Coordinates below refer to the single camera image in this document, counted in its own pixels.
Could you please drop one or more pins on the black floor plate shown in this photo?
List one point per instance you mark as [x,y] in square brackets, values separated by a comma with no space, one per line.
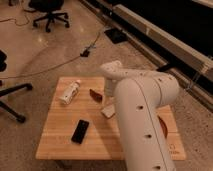
[115,35]

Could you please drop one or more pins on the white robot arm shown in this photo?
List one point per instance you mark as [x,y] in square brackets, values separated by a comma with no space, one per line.
[137,94]

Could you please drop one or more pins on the black office chair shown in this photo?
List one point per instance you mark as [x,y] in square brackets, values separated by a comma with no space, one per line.
[49,7]

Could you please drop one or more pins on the orange bowl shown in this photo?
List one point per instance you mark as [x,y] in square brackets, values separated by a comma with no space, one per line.
[163,126]

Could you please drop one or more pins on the black smartphone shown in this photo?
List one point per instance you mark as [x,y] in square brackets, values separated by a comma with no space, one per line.
[80,131]

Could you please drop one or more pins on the black power plug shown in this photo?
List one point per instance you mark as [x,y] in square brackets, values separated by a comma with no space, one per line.
[85,53]

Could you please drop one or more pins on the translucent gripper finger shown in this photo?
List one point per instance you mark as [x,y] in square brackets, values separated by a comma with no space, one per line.
[110,100]

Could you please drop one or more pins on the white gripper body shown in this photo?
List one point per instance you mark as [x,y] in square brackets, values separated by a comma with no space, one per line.
[109,87]

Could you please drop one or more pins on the white plastic bottle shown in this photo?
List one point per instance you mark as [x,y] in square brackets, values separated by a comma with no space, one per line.
[70,92]

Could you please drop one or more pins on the dark red small object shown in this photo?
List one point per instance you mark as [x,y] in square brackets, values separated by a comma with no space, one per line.
[96,96]

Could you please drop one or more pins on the white sponge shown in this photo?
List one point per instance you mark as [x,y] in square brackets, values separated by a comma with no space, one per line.
[108,111]

